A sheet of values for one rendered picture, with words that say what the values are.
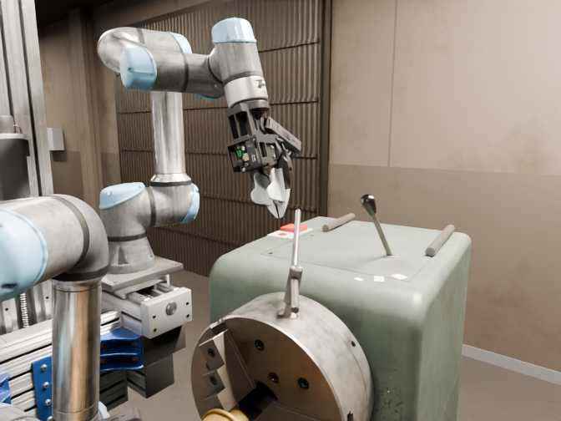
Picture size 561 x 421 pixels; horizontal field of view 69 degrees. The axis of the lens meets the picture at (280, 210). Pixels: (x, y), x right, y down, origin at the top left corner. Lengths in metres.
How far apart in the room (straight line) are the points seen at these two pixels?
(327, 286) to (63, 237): 0.46
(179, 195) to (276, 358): 0.64
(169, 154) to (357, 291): 0.67
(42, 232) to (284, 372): 0.40
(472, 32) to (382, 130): 0.83
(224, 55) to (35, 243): 0.43
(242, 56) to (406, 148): 2.44
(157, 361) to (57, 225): 0.66
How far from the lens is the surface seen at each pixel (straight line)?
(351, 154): 3.30
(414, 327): 0.75
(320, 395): 0.67
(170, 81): 0.82
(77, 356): 0.79
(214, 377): 0.70
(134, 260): 1.17
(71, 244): 0.63
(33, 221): 0.60
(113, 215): 1.16
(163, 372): 1.23
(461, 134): 3.00
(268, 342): 0.68
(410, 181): 3.10
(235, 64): 0.76
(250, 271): 0.88
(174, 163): 1.19
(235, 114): 0.74
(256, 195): 0.75
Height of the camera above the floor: 1.53
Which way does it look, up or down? 10 degrees down
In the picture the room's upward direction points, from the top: straight up
